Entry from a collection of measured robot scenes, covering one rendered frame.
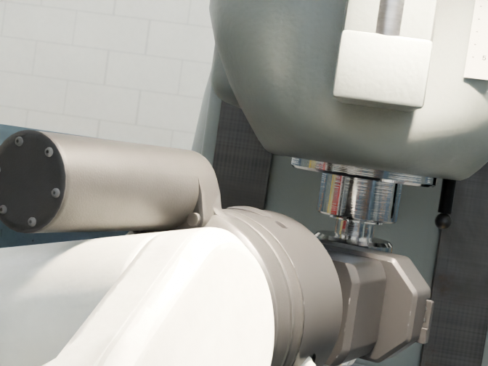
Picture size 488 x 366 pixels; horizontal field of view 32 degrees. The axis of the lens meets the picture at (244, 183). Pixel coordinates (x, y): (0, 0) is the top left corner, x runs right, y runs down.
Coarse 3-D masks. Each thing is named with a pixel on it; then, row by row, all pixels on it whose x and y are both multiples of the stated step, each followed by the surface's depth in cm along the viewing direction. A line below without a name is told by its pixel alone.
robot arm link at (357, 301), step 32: (288, 224) 38; (288, 256) 36; (320, 256) 38; (352, 256) 43; (384, 256) 44; (320, 288) 37; (352, 288) 40; (384, 288) 43; (416, 288) 43; (320, 320) 36; (352, 320) 40; (384, 320) 43; (416, 320) 43; (320, 352) 37; (352, 352) 41; (384, 352) 43
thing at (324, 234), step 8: (320, 232) 50; (328, 232) 51; (336, 240) 48; (344, 240) 48; (352, 240) 48; (360, 240) 48; (368, 240) 49; (376, 240) 50; (384, 240) 50; (376, 248) 48; (384, 248) 49; (392, 248) 50
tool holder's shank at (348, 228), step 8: (336, 216) 49; (336, 224) 50; (344, 224) 49; (352, 224) 49; (360, 224) 49; (368, 224) 49; (336, 232) 50; (344, 232) 49; (352, 232) 49; (360, 232) 49; (368, 232) 49
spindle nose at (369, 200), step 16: (336, 176) 48; (320, 192) 50; (336, 192) 48; (352, 192) 48; (368, 192) 48; (384, 192) 48; (400, 192) 49; (320, 208) 49; (336, 208) 48; (352, 208) 48; (368, 208) 48; (384, 208) 48
